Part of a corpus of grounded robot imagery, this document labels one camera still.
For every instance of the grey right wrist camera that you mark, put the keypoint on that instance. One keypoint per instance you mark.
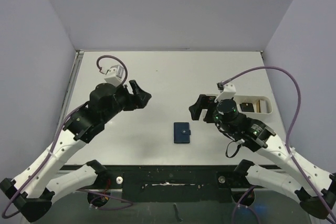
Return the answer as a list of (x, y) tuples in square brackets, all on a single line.
[(226, 91)]

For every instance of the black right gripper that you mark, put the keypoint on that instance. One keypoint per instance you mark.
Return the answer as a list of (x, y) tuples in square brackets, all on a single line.
[(205, 108)]

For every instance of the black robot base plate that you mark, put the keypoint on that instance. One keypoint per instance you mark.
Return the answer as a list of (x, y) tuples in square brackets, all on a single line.
[(176, 183)]

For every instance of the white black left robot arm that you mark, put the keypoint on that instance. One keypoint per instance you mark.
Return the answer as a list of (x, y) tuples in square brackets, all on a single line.
[(34, 191)]

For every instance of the blue leather card holder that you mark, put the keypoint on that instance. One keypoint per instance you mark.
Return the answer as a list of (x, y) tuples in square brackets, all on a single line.
[(181, 133)]

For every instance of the white plastic card tray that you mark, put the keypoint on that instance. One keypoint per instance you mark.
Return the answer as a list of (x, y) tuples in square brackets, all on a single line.
[(249, 99)]

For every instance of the black card in tray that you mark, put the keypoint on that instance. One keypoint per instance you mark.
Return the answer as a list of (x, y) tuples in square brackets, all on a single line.
[(247, 107)]

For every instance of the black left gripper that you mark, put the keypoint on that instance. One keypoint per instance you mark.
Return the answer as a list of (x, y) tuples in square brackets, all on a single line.
[(138, 100)]

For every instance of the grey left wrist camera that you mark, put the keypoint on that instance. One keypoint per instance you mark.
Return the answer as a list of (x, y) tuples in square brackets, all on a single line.
[(115, 75)]

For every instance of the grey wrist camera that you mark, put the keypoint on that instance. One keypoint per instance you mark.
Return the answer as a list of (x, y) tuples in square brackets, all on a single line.
[(226, 91), (115, 75)]

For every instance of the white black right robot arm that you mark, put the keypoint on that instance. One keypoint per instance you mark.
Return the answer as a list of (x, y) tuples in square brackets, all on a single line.
[(309, 185)]

